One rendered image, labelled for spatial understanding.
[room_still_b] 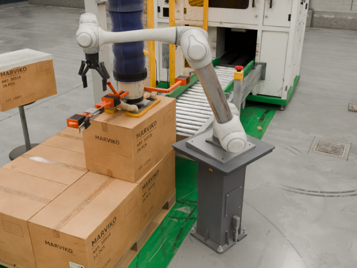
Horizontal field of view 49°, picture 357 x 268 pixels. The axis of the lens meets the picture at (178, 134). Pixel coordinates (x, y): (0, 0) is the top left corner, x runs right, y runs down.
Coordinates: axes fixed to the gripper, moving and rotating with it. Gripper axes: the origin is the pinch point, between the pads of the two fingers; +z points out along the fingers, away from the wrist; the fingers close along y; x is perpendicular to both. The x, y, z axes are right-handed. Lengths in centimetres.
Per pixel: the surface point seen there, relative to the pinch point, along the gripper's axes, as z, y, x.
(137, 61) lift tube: -7.2, -7.8, -36.7
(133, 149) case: 42.0, -17.4, -9.9
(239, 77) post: 25, -50, -133
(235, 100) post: 47, -48, -134
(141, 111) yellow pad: 24.9, -12.1, -31.9
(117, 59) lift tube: -8.0, 4.1, -32.2
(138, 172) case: 61, -18, -15
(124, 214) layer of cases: 78, -20, 9
